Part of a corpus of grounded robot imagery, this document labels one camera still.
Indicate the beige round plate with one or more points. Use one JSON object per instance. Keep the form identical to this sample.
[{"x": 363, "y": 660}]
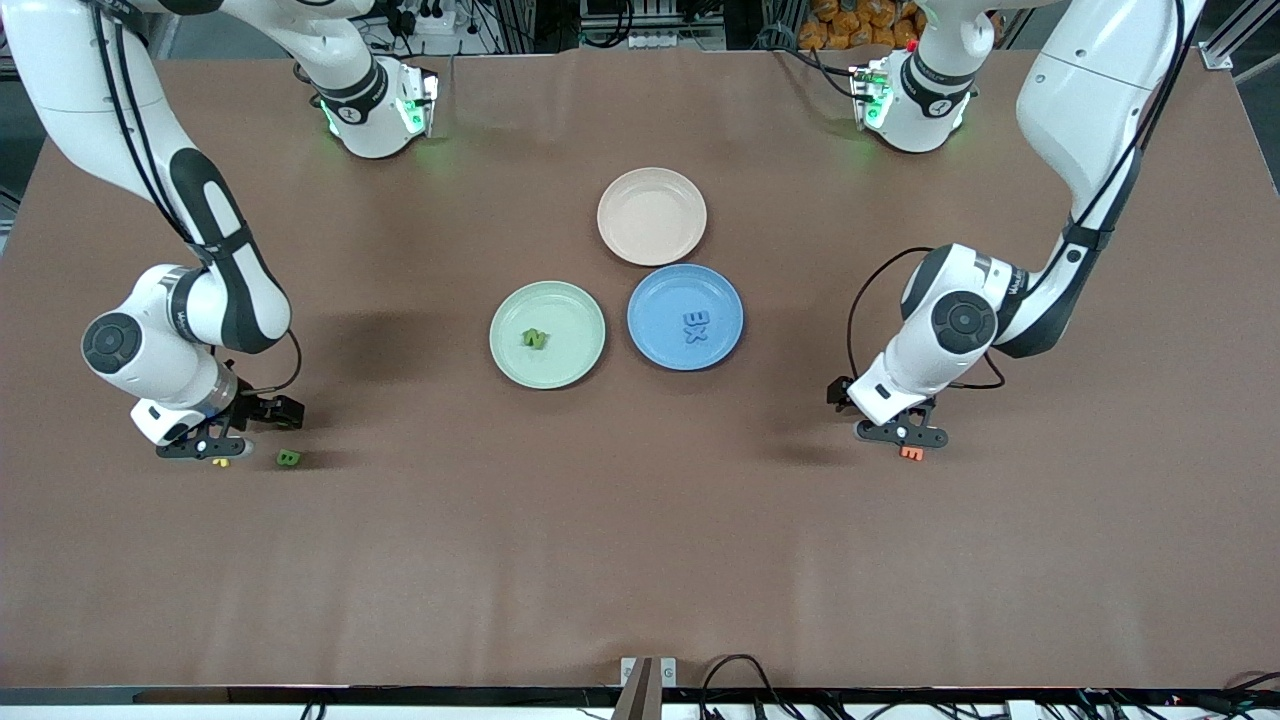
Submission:
[{"x": 652, "y": 215}]

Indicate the white socket strip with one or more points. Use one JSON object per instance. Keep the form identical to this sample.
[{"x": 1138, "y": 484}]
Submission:
[{"x": 660, "y": 40}]

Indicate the green round plate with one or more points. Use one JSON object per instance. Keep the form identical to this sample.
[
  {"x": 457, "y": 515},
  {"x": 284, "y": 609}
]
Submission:
[{"x": 570, "y": 310}]

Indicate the silver camera mount bracket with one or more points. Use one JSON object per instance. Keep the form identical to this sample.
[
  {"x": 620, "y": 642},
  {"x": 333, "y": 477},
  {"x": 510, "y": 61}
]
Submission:
[{"x": 645, "y": 685}]

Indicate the aluminium frame post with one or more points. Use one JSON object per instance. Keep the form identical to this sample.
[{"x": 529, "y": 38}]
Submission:
[{"x": 1225, "y": 45}]

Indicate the white power strip with plugs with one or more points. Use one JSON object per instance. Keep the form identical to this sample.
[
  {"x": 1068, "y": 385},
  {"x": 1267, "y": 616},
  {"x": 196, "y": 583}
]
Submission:
[{"x": 432, "y": 22}]

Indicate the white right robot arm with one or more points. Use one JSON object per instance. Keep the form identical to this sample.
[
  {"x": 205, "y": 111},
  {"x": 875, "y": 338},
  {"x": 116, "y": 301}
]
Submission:
[{"x": 160, "y": 370}]

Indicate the black table edge rail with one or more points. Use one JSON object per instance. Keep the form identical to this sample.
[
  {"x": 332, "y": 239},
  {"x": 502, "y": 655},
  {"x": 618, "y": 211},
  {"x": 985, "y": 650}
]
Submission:
[{"x": 300, "y": 695}]

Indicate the blue round plate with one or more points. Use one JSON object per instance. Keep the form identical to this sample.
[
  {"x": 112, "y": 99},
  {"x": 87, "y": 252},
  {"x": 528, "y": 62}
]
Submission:
[{"x": 660, "y": 300}]

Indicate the blue foam letter X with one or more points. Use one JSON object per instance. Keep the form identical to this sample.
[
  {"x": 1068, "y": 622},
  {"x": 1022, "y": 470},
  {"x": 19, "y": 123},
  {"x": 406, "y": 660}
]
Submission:
[{"x": 696, "y": 336}]

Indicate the green foam letter N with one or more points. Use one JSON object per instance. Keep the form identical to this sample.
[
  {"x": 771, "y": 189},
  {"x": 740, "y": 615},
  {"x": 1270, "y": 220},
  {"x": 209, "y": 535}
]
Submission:
[{"x": 539, "y": 341}]

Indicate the brown table cover sheet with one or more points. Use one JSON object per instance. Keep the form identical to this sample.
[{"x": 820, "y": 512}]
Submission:
[{"x": 640, "y": 500}]

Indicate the pile of orange objects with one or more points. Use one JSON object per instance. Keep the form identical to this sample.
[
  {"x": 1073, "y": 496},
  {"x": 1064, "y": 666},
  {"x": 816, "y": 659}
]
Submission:
[{"x": 860, "y": 22}]

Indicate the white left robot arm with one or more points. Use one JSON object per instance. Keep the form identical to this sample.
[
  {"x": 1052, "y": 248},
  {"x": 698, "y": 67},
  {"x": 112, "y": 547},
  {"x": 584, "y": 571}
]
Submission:
[{"x": 1090, "y": 100}]

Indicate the blue foam letter E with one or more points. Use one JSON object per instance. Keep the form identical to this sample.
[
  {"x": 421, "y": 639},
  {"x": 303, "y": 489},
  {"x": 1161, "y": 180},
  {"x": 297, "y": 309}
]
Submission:
[{"x": 697, "y": 320}]

